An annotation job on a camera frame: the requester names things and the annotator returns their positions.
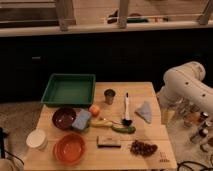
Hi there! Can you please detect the blue sponge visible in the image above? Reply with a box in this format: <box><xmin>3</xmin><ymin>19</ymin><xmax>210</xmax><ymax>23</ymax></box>
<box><xmin>72</xmin><ymin>110</ymin><xmax>91</xmax><ymax>131</ymax></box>

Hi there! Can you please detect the brown rectangular block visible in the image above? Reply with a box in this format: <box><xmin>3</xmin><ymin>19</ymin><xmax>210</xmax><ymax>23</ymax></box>
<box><xmin>97</xmin><ymin>136</ymin><xmax>121</xmax><ymax>148</ymax></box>

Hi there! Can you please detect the green plastic tray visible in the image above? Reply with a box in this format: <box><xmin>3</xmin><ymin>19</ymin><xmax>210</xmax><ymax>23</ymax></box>
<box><xmin>41</xmin><ymin>74</ymin><xmax>96</xmax><ymax>108</ymax></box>

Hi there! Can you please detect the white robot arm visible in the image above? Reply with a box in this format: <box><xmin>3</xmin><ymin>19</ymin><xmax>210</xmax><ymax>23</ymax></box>
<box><xmin>158</xmin><ymin>61</ymin><xmax>213</xmax><ymax>115</ymax></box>

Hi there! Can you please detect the white round container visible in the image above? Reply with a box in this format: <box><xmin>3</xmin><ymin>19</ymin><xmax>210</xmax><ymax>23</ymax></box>
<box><xmin>26</xmin><ymin>129</ymin><xmax>48</xmax><ymax>150</ymax></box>

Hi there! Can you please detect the green cucumber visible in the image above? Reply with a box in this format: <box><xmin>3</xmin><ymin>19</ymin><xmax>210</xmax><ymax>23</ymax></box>
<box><xmin>111</xmin><ymin>126</ymin><xmax>136</xmax><ymax>134</ymax></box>

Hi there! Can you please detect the light blue cloth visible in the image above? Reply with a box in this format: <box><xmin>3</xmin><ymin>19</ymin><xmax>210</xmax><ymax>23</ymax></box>
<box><xmin>135</xmin><ymin>101</ymin><xmax>152</xmax><ymax>124</ymax></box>

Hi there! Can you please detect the bunch of dark grapes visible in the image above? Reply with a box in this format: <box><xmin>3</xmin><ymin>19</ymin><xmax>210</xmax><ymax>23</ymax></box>
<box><xmin>130</xmin><ymin>140</ymin><xmax>158</xmax><ymax>157</ymax></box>

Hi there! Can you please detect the dark red bowl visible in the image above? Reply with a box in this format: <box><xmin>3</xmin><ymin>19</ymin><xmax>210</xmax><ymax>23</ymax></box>
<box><xmin>52</xmin><ymin>107</ymin><xmax>76</xmax><ymax>130</ymax></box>

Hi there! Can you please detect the orange peach fruit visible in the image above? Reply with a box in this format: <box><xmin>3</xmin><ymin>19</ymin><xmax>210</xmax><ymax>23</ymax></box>
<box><xmin>89</xmin><ymin>105</ymin><xmax>100</xmax><ymax>117</ymax></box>

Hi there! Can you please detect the metal spoon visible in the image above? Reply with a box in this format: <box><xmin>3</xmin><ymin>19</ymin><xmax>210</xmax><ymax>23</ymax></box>
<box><xmin>99</xmin><ymin>117</ymin><xmax>122</xmax><ymax>125</ymax></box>

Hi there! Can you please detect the yellow banana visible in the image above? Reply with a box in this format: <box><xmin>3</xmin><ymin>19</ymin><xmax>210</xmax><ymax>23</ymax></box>
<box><xmin>90</xmin><ymin>120</ymin><xmax>112</xmax><ymax>127</ymax></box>

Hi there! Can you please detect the orange plastic bowl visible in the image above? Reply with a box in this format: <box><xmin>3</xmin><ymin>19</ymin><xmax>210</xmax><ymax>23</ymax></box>
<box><xmin>53</xmin><ymin>133</ymin><xmax>86</xmax><ymax>165</ymax></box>

